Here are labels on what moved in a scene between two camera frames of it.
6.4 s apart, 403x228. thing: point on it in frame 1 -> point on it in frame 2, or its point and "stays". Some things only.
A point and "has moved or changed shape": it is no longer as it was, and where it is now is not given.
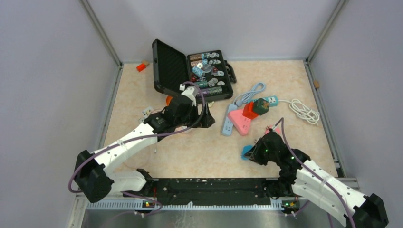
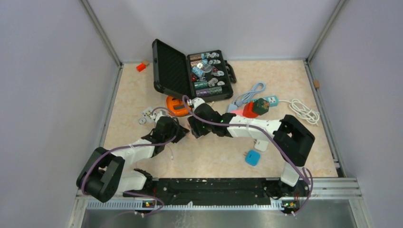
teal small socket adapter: [273, 100] stays
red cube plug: [248, 110] stays
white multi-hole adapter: [145, 113] stays
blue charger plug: [244, 149] has moved or changed shape
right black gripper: [254, 154] -> [194, 123]
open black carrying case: [208, 71] stays
